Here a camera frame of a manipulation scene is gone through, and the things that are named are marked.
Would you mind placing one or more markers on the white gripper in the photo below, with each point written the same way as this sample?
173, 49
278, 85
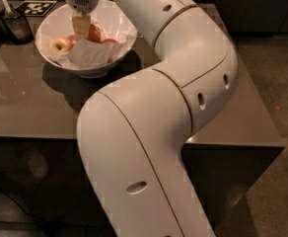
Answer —
82, 0

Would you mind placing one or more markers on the large red apple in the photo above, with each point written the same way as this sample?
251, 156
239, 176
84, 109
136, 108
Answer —
94, 34

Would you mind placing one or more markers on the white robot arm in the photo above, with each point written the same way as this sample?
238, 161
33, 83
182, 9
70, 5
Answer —
130, 133

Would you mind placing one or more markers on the yellow-red apple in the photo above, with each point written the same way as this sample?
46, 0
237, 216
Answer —
60, 45

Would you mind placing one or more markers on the small red apple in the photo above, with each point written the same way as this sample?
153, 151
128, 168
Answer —
109, 41

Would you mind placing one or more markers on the white bowl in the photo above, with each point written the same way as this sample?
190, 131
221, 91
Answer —
85, 69

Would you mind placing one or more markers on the white crumpled paper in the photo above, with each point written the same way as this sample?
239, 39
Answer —
91, 53

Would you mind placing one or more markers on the black fiducial marker card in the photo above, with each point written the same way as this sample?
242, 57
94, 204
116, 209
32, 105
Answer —
35, 8

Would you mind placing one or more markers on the black scoop with white handle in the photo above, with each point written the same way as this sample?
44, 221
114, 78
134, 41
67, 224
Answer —
15, 24

